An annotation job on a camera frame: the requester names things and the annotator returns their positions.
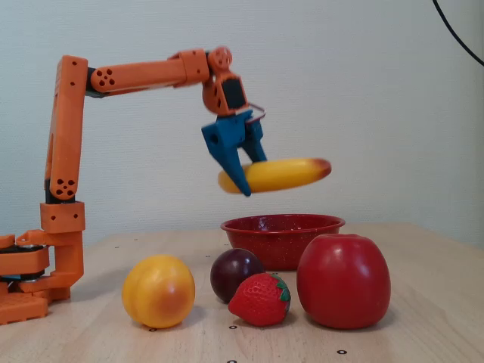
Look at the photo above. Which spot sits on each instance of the red toy strawberry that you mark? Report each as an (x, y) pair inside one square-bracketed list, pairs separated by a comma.
[(259, 300)]

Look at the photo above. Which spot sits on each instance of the red speckled enamel bowl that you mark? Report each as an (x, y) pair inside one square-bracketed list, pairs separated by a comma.
[(280, 242)]

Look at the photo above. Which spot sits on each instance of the dark purple toy plum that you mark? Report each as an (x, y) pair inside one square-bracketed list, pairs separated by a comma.
[(230, 272)]

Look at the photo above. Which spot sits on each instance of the yellow toy banana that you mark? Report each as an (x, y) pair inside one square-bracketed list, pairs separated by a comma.
[(283, 174)]

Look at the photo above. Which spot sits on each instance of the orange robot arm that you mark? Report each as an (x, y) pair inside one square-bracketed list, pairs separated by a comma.
[(66, 125)]

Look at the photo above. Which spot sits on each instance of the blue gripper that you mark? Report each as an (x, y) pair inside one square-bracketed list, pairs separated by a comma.
[(229, 135)]

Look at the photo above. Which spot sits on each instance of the yellow orange toy peach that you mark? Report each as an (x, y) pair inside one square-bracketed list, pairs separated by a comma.
[(159, 291)]

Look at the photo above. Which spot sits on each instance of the red toy apple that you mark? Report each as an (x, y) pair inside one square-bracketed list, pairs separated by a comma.
[(344, 281)]

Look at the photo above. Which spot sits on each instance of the orange robot base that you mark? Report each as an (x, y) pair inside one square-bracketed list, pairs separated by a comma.
[(22, 306)]

